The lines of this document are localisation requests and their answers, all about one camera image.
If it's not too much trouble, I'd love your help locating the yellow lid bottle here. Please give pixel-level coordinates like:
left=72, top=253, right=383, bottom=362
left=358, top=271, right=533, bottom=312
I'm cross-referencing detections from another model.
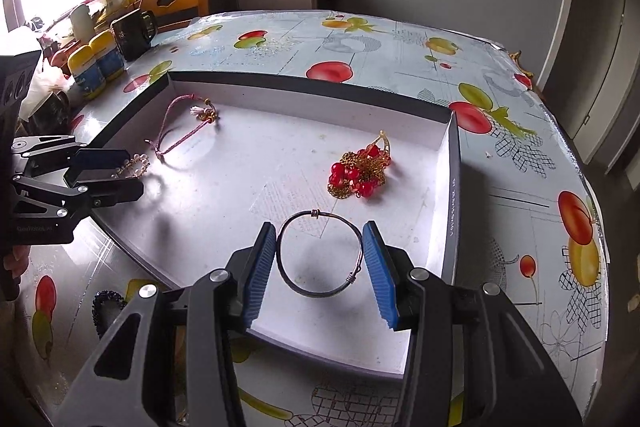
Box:
left=67, top=44, right=107, bottom=100
left=90, top=31, right=126, bottom=82

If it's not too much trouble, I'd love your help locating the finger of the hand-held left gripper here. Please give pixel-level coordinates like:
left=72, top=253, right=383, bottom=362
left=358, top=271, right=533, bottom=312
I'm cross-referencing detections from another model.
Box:
left=10, top=174, right=146, bottom=244
left=12, top=136, right=132, bottom=188

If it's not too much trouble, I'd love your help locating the white plastic bag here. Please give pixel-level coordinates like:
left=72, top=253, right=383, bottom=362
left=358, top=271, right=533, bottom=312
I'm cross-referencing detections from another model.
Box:
left=22, top=57, right=71, bottom=118

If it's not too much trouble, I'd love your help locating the clear bead bracelet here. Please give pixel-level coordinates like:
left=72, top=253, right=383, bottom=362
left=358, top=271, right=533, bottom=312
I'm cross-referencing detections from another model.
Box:
left=112, top=153, right=151, bottom=180

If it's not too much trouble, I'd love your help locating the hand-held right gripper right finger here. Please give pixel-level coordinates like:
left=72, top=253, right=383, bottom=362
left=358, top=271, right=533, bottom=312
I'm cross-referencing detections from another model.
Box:
left=361, top=220, right=586, bottom=427

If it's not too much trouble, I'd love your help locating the white cup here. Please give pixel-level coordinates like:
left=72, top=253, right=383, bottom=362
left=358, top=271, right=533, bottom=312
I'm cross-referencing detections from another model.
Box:
left=70, top=3, right=97, bottom=42

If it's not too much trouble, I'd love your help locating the pink cord bracelet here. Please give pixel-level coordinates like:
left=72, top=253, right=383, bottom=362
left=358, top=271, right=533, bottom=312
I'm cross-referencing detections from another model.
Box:
left=145, top=94, right=221, bottom=158

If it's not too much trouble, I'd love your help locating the black beaded bracelet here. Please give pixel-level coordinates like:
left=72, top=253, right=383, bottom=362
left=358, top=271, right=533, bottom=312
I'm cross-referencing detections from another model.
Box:
left=91, top=290, right=128, bottom=333

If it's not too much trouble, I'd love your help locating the metal wire bangle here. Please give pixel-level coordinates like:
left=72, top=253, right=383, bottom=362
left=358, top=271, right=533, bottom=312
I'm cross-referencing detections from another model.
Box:
left=276, top=210, right=365, bottom=297

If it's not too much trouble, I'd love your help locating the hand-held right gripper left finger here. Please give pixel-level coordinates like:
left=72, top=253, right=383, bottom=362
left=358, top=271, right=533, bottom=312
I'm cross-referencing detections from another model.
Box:
left=50, top=221, right=278, bottom=427

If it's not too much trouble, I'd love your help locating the person's left hand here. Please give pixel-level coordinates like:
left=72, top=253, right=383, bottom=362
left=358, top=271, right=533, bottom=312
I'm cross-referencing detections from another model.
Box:
left=2, top=246, right=28, bottom=275

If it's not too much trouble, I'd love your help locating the shallow white box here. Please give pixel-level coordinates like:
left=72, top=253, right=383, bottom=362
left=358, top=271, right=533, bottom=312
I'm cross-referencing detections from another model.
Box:
left=90, top=71, right=461, bottom=380

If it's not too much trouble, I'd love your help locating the dark jar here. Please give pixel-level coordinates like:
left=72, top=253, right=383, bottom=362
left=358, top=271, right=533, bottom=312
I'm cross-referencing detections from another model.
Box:
left=25, top=92, right=71, bottom=135

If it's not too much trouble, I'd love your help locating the black mug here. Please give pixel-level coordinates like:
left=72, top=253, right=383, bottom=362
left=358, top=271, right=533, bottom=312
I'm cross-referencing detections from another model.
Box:
left=110, top=9, right=158, bottom=62

